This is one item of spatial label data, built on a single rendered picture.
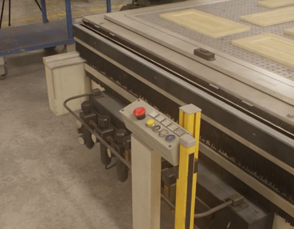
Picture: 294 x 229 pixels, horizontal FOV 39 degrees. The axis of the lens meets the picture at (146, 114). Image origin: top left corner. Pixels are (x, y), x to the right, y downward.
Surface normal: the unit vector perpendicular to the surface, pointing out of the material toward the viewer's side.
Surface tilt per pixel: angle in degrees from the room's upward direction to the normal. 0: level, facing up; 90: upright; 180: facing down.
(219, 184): 0
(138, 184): 90
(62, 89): 90
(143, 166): 90
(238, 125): 90
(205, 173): 0
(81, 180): 0
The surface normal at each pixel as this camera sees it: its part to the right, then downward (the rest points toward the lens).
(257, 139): -0.84, 0.25
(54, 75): 0.54, 0.39
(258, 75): 0.00, -0.89
